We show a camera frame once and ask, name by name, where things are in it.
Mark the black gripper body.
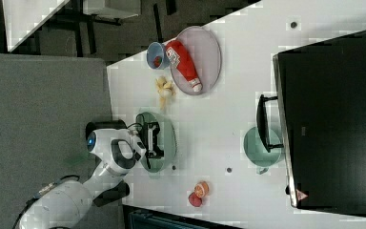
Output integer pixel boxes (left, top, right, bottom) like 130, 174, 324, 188
141, 124, 154, 152

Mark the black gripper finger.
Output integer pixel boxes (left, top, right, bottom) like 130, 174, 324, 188
146, 150, 164, 159
147, 122, 160, 133

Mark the mint green oval strainer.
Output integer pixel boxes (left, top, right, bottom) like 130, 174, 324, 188
135, 112, 176, 173

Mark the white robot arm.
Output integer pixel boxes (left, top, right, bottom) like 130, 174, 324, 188
12, 120, 160, 229

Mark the yellow peeled toy banana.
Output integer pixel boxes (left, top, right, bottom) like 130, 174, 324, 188
155, 76, 175, 110

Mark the dark grey cup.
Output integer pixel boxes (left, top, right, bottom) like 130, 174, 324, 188
93, 181, 130, 207

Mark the orange slice toy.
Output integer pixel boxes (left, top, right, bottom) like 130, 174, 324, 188
194, 181, 210, 198

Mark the small red toy fruit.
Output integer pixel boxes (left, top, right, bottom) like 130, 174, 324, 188
153, 56, 162, 68

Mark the red plush ketchup bottle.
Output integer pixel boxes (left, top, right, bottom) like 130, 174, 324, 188
166, 40, 202, 93

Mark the light blue bowl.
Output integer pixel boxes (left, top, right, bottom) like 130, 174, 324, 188
146, 42, 170, 70

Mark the grey oval plate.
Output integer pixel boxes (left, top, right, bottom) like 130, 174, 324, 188
171, 26, 222, 95

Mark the mint green mug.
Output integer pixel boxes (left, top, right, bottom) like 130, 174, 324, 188
243, 127, 284, 175

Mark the black silver toaster oven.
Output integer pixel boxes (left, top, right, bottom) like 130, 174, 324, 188
256, 30, 366, 217

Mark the blue metal frame rail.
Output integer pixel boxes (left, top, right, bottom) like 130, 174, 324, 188
123, 204, 239, 229

